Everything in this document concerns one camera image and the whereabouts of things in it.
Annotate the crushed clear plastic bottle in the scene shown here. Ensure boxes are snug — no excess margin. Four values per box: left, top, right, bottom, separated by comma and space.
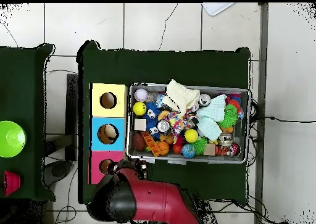
147, 91, 165, 109

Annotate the cream knitted cloth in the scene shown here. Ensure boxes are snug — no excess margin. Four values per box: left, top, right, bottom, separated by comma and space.
161, 78, 201, 117

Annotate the wooden box with three holes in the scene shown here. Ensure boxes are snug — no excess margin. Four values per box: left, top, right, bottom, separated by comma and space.
88, 82, 128, 185

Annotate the shallow clear mesh bin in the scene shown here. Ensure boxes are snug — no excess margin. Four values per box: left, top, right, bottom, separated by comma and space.
126, 82, 250, 165

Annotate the blue spiky toy with eyes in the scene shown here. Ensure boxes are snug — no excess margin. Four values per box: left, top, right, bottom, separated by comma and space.
143, 101, 163, 121

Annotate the pale wooden block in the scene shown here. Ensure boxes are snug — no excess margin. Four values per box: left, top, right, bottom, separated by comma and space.
134, 118, 148, 131

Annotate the yellow smiley ball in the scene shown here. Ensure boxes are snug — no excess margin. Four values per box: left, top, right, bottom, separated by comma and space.
132, 101, 148, 117

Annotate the orange plastic ladder toy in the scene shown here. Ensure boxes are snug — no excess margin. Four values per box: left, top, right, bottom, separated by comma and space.
141, 130, 162, 157

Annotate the white baseball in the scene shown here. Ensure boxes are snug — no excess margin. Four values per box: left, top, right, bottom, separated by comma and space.
133, 88, 149, 102

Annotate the brown toy football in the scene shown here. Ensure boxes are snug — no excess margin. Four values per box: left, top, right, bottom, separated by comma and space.
131, 132, 147, 152

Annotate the plain yellow ball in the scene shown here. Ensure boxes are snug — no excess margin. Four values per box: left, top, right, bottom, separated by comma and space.
184, 128, 199, 144

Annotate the mint green knitted cloth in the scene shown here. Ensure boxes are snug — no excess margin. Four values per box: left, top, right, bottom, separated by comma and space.
196, 116, 223, 141
196, 94, 228, 122

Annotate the dark green tablecloth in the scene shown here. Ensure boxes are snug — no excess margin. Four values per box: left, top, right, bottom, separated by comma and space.
0, 43, 56, 202
77, 39, 251, 205

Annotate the black upright panel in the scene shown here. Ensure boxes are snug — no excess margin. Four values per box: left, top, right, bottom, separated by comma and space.
64, 73, 79, 162

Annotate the dark grey rounded object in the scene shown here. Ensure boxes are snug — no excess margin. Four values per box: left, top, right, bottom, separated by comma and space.
43, 159, 73, 188

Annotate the white flat board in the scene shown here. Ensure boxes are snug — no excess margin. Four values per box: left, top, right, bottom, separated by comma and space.
201, 2, 235, 17

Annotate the bright green plastic bowl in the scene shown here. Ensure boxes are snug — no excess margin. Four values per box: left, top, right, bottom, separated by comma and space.
0, 120, 27, 159

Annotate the red plastic cup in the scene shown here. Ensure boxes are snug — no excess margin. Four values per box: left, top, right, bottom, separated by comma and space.
2, 170, 22, 197

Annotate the black cable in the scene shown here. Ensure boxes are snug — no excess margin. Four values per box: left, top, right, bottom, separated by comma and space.
250, 115, 316, 124

